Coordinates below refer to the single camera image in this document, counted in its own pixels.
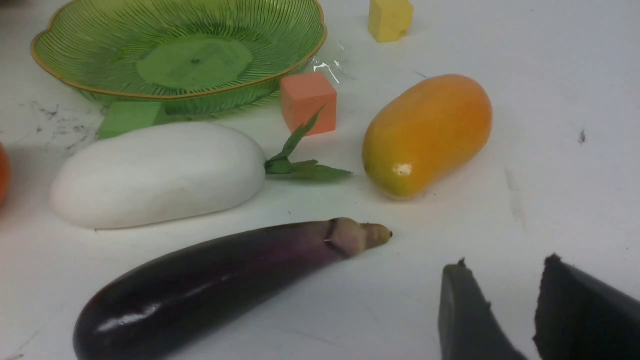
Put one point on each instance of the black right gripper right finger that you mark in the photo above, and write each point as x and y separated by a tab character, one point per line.
580	317

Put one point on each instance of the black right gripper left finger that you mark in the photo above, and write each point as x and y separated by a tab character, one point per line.
467	327

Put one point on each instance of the orange yellow mango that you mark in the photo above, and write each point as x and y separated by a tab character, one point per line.
426	133

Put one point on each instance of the purple eggplant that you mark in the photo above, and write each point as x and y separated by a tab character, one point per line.
162	305

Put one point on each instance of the white radish with leaves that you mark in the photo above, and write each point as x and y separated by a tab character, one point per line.
173	171

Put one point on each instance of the orange foam cube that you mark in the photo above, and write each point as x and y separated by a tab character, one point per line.
303	95

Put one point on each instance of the yellow foam cube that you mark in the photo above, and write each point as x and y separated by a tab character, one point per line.
389	20

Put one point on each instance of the green glass plate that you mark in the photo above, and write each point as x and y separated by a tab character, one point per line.
196	57

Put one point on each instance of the green foam cube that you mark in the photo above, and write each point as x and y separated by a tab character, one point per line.
124	117

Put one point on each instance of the orange persimmon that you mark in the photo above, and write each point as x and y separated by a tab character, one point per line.
5	173

